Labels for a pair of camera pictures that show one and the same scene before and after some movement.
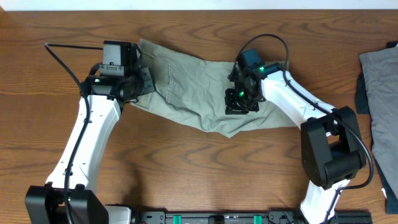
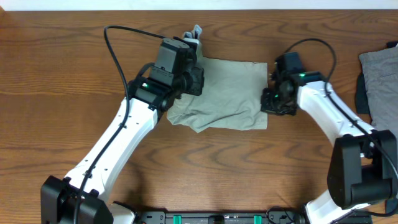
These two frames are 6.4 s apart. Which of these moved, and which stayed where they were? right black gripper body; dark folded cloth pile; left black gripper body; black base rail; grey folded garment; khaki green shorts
Moved: right black gripper body; khaki green shorts; left black gripper body
Stayed: dark folded cloth pile; grey folded garment; black base rail
